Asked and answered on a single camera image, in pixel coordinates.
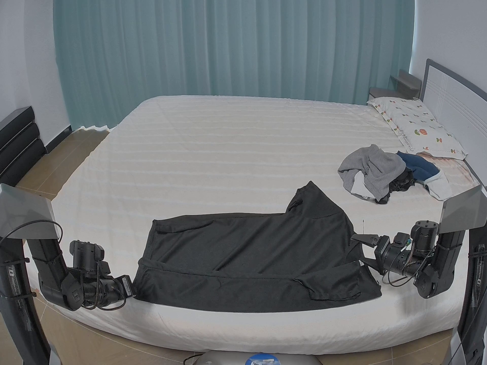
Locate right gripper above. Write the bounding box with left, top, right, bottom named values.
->
left=351, top=233, right=417, bottom=277

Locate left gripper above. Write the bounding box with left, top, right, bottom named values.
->
left=87, top=275, right=135, bottom=308

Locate blue-green curtain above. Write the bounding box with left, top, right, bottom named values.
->
left=53, top=0, right=416, bottom=129

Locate black garment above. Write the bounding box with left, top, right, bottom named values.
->
left=133, top=180, right=382, bottom=314

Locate grey bedside table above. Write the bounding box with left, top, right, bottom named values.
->
left=368, top=70, right=423, bottom=100

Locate black chest of drawers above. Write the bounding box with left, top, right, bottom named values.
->
left=0, top=106, right=47, bottom=188

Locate white printed pillow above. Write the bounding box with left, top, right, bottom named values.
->
left=366, top=96, right=468, bottom=161

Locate pile of clothes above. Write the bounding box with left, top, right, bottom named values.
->
left=337, top=144, right=453, bottom=205

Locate bed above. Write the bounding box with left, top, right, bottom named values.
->
left=16, top=58, right=487, bottom=351

